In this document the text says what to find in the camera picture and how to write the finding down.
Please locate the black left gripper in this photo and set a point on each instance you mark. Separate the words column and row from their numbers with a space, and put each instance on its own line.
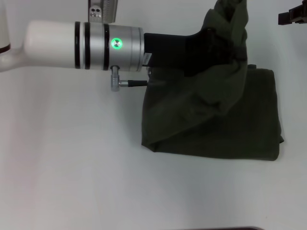
column 172, row 51

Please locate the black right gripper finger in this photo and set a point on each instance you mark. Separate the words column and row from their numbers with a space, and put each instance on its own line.
column 293, row 16

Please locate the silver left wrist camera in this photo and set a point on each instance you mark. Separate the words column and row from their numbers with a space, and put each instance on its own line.
column 103, row 12

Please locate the dark green FREE T-shirt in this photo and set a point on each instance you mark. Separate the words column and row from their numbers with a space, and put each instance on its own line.
column 216, row 119

